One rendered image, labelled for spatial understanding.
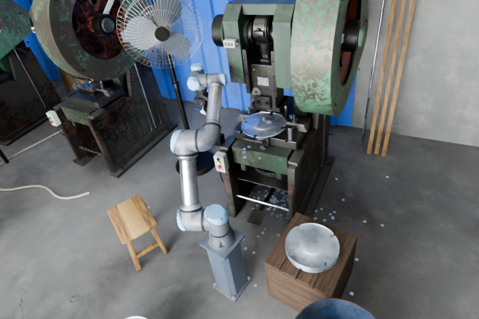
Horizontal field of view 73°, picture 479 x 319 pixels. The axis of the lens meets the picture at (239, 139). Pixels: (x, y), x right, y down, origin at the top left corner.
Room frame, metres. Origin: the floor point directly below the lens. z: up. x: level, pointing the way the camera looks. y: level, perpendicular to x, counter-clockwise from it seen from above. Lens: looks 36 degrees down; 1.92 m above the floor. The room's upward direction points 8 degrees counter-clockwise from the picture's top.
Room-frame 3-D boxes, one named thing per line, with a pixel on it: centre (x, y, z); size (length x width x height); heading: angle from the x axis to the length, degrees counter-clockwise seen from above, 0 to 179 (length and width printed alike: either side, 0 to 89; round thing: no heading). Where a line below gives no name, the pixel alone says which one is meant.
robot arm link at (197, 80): (1.70, 0.19, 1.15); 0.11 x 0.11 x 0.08; 80
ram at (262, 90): (1.78, -0.21, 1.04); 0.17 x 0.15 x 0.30; 149
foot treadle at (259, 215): (1.70, -0.16, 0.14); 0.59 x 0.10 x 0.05; 149
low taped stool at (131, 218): (1.51, 0.80, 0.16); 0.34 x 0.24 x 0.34; 30
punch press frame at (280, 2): (1.94, -0.31, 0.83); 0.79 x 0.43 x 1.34; 149
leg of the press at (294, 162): (1.80, -0.53, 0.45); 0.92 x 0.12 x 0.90; 149
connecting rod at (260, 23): (1.82, -0.23, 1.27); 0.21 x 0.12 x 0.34; 149
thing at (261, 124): (1.71, -0.17, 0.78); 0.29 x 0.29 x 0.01
